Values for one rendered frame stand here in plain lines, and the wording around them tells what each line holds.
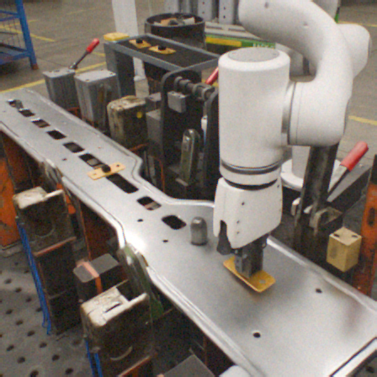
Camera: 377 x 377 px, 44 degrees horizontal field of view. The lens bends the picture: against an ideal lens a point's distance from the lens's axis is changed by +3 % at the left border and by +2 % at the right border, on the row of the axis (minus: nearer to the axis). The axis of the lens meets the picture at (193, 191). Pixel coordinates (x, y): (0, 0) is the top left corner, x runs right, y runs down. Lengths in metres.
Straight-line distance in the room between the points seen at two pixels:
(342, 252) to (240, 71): 0.34
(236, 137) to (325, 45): 0.15
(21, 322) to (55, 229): 0.31
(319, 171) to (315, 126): 0.22
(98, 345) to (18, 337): 0.50
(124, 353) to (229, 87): 0.40
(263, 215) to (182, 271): 0.18
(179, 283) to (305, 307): 0.19
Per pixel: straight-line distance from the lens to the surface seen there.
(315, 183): 0.78
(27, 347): 1.14
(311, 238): 0.81
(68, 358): 1.08
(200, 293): 0.73
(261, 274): 0.74
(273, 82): 0.55
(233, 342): 0.66
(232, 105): 0.56
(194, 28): 3.78
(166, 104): 1.08
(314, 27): 0.61
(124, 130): 1.22
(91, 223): 1.19
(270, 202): 0.66
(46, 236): 0.97
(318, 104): 0.56
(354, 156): 0.83
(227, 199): 0.62
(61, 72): 1.60
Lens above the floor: 1.51
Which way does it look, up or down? 32 degrees down
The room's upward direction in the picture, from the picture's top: 3 degrees counter-clockwise
